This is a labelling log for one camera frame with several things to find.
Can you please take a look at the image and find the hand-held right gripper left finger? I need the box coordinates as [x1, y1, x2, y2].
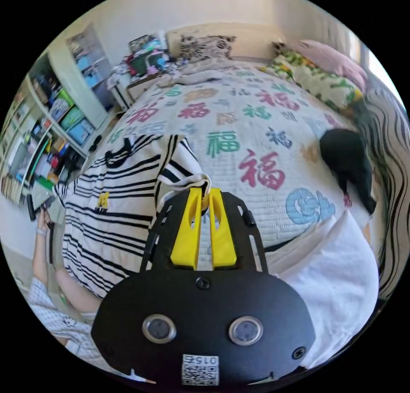
[170, 188, 204, 270]

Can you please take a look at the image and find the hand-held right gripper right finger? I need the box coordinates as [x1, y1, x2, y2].
[208, 188, 238, 269]

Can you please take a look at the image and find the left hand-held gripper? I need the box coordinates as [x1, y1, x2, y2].
[26, 194, 57, 222]

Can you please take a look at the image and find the black and white striped shirt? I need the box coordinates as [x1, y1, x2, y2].
[53, 133, 212, 300]

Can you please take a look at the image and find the person's left forearm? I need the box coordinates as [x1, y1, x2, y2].
[31, 229, 49, 284]

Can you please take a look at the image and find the person's right forearm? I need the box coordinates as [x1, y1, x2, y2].
[53, 267, 102, 314]

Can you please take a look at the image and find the wavy striped blanket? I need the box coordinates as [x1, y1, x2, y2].
[363, 76, 410, 301]

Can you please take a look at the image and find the person's left hand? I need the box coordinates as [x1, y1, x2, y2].
[37, 208, 54, 232]

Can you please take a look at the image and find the white shelf with books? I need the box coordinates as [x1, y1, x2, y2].
[0, 23, 113, 208]

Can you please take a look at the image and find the white garment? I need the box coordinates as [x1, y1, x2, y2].
[265, 209, 381, 369]

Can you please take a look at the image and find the bed with printed quilt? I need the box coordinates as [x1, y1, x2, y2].
[107, 24, 372, 270]

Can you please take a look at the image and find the black garment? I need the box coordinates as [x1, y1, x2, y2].
[319, 128, 378, 215]

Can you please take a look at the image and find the bedside table with clutter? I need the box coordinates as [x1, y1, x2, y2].
[106, 34, 171, 109]

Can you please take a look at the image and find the green floral pillow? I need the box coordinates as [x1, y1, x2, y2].
[260, 49, 364, 109]

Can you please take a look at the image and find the black and white patterned pillow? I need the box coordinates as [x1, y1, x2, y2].
[178, 35, 237, 62]

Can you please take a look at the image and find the pink pillow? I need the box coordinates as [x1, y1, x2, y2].
[294, 39, 368, 91]

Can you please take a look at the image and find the white curtain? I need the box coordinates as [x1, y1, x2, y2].
[320, 12, 369, 67]

